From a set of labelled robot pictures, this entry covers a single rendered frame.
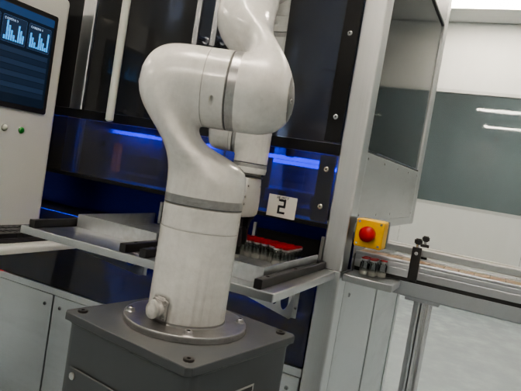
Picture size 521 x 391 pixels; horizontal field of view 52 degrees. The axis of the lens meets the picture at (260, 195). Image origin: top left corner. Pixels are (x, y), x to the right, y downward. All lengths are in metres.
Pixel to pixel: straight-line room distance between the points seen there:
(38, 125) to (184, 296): 1.16
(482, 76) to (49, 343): 5.08
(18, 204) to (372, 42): 1.17
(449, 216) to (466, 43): 1.80
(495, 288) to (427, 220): 4.56
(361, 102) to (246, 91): 0.70
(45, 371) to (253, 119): 1.47
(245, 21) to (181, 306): 0.45
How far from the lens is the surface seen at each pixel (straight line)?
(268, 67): 0.79
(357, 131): 1.42
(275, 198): 1.48
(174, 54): 0.81
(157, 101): 0.79
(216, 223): 0.78
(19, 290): 2.10
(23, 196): 1.86
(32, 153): 1.86
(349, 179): 1.42
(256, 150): 1.31
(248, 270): 1.13
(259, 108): 0.77
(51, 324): 2.01
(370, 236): 1.37
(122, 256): 1.25
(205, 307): 0.81
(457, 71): 6.15
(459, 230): 5.99
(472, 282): 1.49
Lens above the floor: 1.12
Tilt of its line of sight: 3 degrees down
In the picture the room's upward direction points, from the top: 9 degrees clockwise
